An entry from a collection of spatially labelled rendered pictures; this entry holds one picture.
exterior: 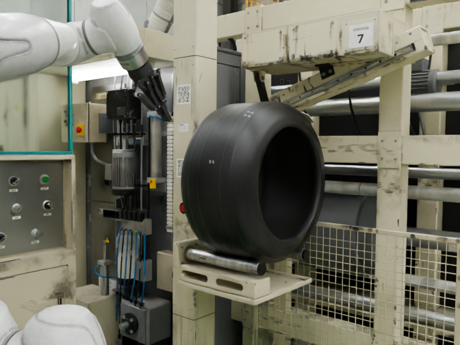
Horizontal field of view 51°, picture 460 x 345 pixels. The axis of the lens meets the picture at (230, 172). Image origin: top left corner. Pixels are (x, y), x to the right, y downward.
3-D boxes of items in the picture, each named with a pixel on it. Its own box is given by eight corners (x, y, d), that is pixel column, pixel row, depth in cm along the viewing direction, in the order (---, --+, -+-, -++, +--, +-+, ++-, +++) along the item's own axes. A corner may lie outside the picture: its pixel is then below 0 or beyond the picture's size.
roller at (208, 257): (184, 260, 180) (184, 248, 180) (192, 258, 184) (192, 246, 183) (259, 276, 158) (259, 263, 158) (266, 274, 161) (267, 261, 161)
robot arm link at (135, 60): (107, 56, 139) (116, 72, 143) (130, 57, 135) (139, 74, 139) (124, 37, 144) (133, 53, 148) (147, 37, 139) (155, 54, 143)
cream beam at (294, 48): (239, 68, 202) (240, 33, 202) (274, 76, 222) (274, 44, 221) (378, 51, 163) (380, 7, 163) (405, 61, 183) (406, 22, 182)
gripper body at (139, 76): (134, 53, 147) (147, 77, 154) (119, 71, 143) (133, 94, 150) (152, 54, 143) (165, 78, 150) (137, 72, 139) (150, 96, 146)
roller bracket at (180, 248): (172, 267, 179) (172, 241, 179) (239, 250, 210) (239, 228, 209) (179, 269, 177) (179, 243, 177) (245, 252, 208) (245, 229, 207)
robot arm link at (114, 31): (145, 31, 142) (105, 44, 144) (120, -17, 131) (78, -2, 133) (142, 52, 134) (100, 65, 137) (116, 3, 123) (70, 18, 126)
